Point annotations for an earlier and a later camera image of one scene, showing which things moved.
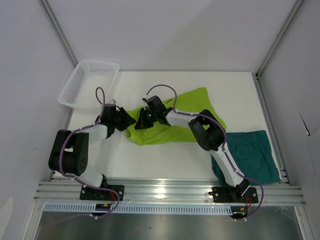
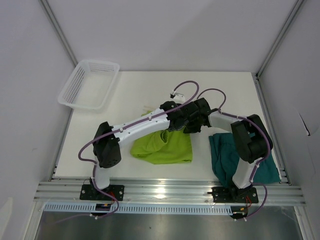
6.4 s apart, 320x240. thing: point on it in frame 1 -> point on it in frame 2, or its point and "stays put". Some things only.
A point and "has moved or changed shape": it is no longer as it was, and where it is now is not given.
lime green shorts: [192, 102] has moved or changed shape
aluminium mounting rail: [163, 192] stays put
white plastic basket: [79, 90] stays put
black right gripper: [142, 123] -> [190, 129]
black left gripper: [128, 120] -> [171, 130]
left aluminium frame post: [60, 31] stays put
